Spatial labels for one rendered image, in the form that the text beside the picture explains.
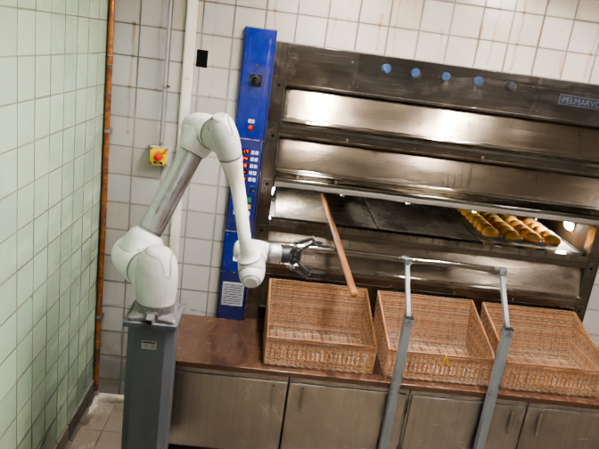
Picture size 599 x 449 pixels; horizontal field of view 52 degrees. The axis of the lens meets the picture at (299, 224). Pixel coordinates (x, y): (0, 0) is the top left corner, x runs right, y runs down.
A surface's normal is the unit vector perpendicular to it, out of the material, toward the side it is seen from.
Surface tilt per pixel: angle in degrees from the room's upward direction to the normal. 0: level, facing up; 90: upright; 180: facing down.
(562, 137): 69
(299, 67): 90
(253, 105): 90
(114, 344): 90
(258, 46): 90
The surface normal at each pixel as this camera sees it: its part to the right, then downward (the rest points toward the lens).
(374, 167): 0.07, -0.06
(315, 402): 0.03, 0.29
